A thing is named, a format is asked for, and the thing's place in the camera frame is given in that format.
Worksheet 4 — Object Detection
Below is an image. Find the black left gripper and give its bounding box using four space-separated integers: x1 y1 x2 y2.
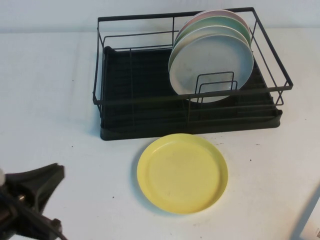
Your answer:
0 163 66 240

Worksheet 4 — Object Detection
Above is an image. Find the yellow plate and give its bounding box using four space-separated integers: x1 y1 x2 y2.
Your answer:
136 133 229 215

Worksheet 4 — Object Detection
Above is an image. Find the pale blue plate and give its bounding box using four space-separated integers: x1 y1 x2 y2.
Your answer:
168 33 255 104

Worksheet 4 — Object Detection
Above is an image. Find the white plate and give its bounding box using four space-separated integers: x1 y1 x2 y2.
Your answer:
172 24 252 56

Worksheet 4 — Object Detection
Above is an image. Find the green plate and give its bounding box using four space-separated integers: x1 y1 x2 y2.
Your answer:
174 16 252 46

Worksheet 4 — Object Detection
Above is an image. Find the pink plate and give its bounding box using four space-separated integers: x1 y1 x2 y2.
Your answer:
183 9 251 34

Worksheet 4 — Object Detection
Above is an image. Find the black plastic drip tray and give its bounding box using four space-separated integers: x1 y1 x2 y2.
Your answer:
99 46 284 141

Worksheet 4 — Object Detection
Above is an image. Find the black wire dish rack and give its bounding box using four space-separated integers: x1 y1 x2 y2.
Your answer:
91 6 294 128

